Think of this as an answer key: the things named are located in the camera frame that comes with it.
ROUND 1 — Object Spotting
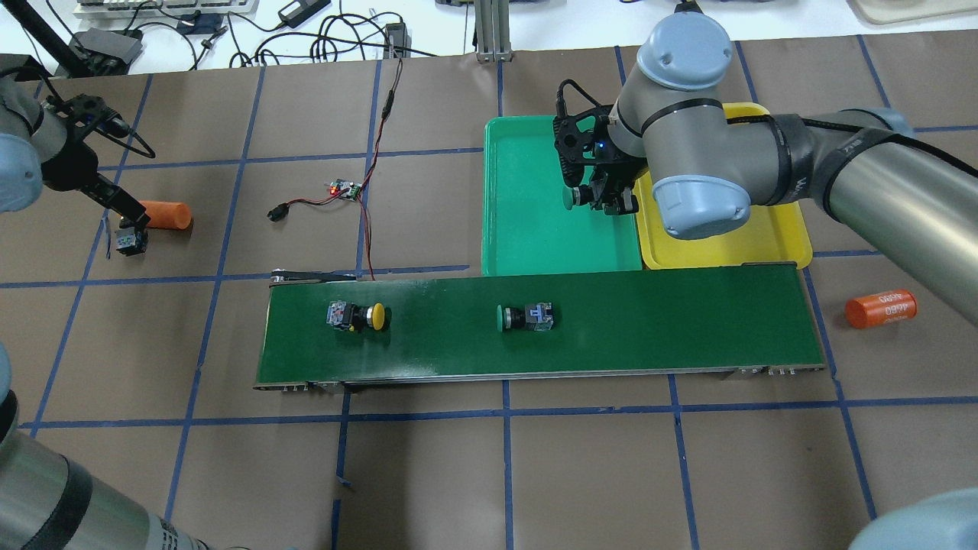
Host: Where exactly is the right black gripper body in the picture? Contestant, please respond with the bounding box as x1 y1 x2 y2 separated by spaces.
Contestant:
585 157 649 216

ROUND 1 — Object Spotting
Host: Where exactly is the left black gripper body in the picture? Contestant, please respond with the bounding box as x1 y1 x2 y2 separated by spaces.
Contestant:
42 149 150 228

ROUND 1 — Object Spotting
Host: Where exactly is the green push button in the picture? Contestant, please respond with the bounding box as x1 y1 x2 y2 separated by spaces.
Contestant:
562 185 605 210
496 302 555 333

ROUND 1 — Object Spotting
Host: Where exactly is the yellow push button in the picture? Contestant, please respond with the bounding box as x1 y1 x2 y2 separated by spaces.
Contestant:
325 300 390 333
113 217 149 257

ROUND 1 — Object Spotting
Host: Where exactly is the orange cylinder marked 4680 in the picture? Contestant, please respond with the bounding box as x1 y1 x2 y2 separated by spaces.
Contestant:
843 289 918 328

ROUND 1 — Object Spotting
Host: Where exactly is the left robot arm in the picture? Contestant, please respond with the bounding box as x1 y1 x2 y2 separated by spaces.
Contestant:
1 65 207 549

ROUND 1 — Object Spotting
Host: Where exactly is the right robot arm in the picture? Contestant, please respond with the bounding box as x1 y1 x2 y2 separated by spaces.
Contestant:
565 2 976 322

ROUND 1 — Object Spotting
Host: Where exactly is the green plastic tray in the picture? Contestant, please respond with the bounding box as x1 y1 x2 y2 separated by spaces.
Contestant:
481 115 643 277

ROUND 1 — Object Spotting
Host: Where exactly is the plain orange cylinder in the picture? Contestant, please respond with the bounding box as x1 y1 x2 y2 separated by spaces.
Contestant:
141 201 193 231

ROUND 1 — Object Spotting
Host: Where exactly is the black box device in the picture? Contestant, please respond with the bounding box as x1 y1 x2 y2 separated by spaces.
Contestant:
69 28 143 76

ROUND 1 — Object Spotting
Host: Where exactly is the white keyboard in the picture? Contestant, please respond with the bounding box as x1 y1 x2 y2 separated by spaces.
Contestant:
73 1 260 21

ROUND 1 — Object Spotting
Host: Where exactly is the yellow plastic tray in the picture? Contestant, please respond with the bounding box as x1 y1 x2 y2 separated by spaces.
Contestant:
622 102 814 270

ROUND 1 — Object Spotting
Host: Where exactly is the black barrel connector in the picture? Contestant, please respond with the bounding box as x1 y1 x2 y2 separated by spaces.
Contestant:
267 202 290 223

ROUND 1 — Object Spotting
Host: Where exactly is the small green circuit board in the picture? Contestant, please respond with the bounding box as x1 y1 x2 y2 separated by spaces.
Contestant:
327 179 364 202

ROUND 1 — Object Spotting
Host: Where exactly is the black power adapter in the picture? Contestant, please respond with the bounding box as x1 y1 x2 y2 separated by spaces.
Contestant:
278 0 332 29

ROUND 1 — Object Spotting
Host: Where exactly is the green conveyor belt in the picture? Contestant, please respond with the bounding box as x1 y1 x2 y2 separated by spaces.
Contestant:
254 265 822 390

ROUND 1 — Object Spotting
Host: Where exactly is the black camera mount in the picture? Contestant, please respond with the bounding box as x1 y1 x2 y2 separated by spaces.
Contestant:
552 78 624 188

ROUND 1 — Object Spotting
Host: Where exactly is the aluminium profile post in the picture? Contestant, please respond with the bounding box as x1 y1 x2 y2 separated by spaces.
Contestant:
472 0 513 65

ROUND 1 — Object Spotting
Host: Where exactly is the red black wire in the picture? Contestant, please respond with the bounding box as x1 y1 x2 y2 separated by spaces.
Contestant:
284 57 406 280

